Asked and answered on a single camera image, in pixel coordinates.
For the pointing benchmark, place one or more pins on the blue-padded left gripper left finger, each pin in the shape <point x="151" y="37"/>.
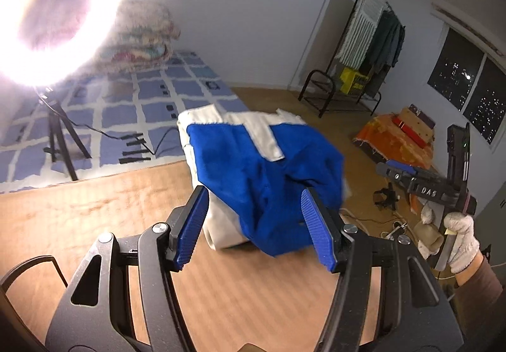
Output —
<point x="185" y="225"/>

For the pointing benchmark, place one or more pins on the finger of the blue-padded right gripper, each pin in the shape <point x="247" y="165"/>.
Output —
<point x="418" y="181"/>

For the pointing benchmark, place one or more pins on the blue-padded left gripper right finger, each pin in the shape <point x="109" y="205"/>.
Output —
<point x="327" y="231"/>

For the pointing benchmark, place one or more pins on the blue and white jacket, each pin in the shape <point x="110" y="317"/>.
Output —
<point x="255" y="166"/>

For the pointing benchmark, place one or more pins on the brown-sleeved right forearm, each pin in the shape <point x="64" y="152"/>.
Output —
<point x="480" y="302"/>

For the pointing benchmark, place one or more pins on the dark hanging clothes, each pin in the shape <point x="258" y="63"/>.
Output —
<point x="383" y="52"/>

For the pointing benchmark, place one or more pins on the black clothes rack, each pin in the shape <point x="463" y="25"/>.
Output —
<point x="321" y="89"/>

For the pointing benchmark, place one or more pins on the white-gloved right hand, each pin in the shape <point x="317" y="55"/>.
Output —
<point x="466" y="246"/>

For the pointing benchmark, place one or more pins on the small black floor tripod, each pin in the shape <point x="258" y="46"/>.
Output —
<point x="386" y="198"/>

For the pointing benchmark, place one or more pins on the cardboard box on bench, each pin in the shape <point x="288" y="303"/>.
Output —
<point x="418" y="126"/>

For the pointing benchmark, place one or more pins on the white power strip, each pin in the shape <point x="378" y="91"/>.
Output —
<point x="398" y="228"/>

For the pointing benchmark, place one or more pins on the night window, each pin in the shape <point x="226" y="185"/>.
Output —
<point x="472" y="82"/>

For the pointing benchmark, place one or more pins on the tan bed blanket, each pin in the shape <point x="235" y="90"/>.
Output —
<point x="117" y="264"/>

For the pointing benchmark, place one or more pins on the yellow box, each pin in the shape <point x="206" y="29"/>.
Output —
<point x="353" y="83"/>

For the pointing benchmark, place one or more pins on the blue checked mattress sheet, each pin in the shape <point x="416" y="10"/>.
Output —
<point x="127" y="121"/>

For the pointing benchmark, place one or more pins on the white striped hanging towel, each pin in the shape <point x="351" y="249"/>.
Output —
<point x="359" y="33"/>

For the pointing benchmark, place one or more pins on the black light tripod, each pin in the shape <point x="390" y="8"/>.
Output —
<point x="58" y="120"/>

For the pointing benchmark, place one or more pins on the floral folded quilt stack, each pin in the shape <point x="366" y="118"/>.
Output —
<point x="141" y="37"/>

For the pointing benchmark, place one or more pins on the ring light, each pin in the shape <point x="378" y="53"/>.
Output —
<point x="45" y="41"/>

